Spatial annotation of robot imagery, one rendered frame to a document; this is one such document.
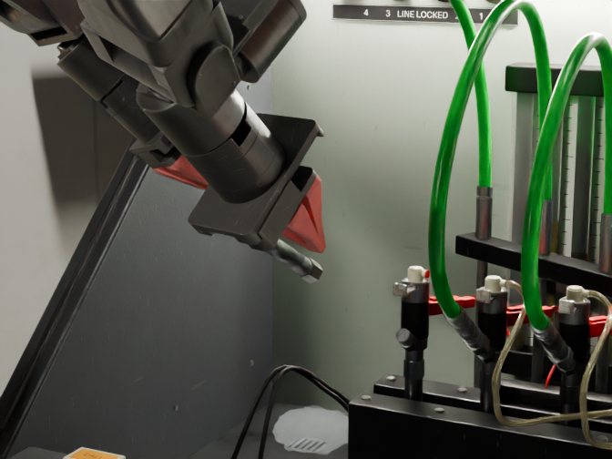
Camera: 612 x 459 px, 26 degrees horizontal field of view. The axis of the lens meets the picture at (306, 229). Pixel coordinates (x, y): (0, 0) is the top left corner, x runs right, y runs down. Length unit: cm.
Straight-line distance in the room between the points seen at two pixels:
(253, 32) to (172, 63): 12
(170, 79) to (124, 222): 62
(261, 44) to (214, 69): 8
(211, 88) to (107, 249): 58
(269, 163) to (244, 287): 73
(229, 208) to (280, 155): 5
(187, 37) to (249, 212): 18
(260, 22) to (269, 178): 11
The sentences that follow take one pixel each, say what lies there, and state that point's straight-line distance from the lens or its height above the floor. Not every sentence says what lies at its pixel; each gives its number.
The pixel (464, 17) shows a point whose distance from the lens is 142.
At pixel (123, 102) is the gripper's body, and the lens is 118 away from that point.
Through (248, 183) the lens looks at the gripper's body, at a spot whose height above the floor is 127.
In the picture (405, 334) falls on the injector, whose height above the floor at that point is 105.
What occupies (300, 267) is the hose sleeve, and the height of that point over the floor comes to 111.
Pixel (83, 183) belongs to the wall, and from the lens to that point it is 342.
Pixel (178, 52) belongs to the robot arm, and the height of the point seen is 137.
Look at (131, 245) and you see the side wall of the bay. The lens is 142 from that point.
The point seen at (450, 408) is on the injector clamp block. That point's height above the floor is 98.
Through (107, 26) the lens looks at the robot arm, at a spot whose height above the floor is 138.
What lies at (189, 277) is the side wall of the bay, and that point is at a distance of 153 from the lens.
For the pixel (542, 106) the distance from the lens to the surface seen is 139.
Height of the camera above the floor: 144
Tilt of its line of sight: 13 degrees down
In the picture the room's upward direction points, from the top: straight up
